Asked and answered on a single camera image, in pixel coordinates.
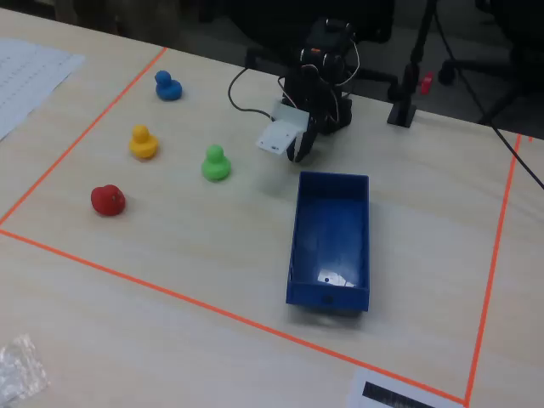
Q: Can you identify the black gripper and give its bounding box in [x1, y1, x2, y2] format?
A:
[286, 63, 337, 164]

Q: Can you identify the blue toy duck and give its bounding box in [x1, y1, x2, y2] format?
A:
[154, 70, 184, 102]

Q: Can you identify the green toy duck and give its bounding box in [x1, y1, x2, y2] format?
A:
[201, 144, 233, 183]

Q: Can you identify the blue plastic box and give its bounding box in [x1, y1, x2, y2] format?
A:
[285, 170, 371, 315]

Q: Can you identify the yellow toy duck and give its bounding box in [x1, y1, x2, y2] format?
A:
[128, 124, 160, 162]

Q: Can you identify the red toy duck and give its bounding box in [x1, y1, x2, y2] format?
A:
[90, 184, 127, 217]

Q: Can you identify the orange tape strip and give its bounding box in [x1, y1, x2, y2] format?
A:
[0, 46, 169, 227]
[0, 228, 468, 404]
[463, 134, 524, 405]

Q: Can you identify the white label with black bar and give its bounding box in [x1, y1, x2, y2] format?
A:
[346, 367, 465, 408]

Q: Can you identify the printed white paper sheet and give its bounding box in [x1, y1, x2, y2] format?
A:
[0, 37, 86, 142]

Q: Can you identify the clear plastic bag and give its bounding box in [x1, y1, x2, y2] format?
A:
[0, 333, 51, 408]

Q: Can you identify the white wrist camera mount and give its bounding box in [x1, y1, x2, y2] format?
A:
[254, 101, 310, 158]

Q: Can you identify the black camera cable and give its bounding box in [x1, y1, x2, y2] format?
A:
[227, 65, 282, 123]

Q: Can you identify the black camera stand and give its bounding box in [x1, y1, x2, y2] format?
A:
[385, 0, 441, 128]

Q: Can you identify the long black cable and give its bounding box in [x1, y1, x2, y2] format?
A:
[432, 0, 544, 190]

